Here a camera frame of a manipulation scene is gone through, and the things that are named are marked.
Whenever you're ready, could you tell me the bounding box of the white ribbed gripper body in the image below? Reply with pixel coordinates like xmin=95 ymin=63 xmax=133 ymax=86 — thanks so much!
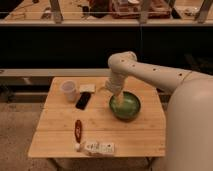
xmin=105 ymin=73 xmax=126 ymax=104

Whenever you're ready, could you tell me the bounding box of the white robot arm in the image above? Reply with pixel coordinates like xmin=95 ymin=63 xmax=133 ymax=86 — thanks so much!
xmin=106 ymin=51 xmax=213 ymax=171

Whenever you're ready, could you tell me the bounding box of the white ceramic cup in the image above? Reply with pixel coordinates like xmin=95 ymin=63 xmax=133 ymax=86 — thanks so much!
xmin=60 ymin=80 xmax=77 ymax=102

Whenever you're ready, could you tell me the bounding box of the green bowl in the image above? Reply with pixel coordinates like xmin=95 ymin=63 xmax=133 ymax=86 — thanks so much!
xmin=109 ymin=91 xmax=141 ymax=121

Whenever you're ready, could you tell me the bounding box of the black smartphone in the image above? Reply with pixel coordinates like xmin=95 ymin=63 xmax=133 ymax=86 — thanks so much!
xmin=75 ymin=92 xmax=91 ymax=110

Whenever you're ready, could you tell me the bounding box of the wooden table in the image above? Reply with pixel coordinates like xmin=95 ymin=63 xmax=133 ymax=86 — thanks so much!
xmin=28 ymin=77 xmax=165 ymax=159

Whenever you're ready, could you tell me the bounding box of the white printed carton box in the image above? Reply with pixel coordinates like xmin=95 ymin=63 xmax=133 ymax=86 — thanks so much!
xmin=75 ymin=141 xmax=115 ymax=156

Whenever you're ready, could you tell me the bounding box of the long wooden bench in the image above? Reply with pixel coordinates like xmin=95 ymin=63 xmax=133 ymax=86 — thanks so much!
xmin=0 ymin=68 xmax=109 ymax=86

